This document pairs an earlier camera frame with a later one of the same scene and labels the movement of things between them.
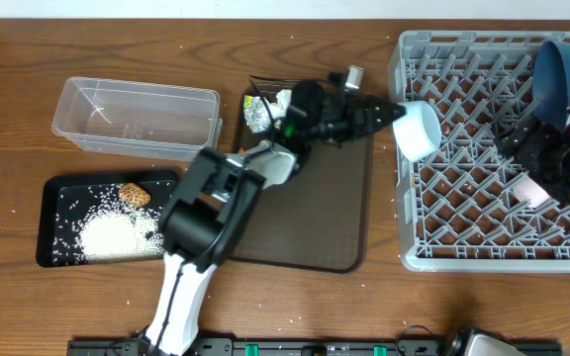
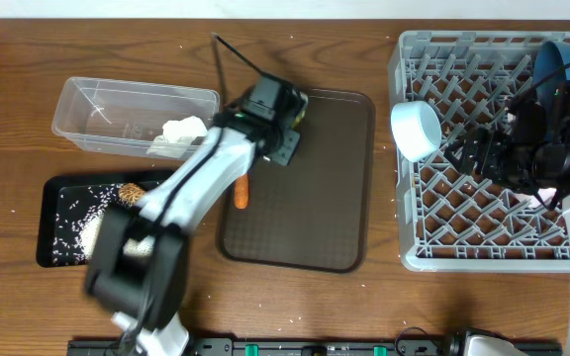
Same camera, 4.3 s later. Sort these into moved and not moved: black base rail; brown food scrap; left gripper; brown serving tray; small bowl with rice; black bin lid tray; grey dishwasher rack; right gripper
Moved: right gripper; left gripper
Not moved: brown food scrap; grey dishwasher rack; brown serving tray; black bin lid tray; small bowl with rice; black base rail
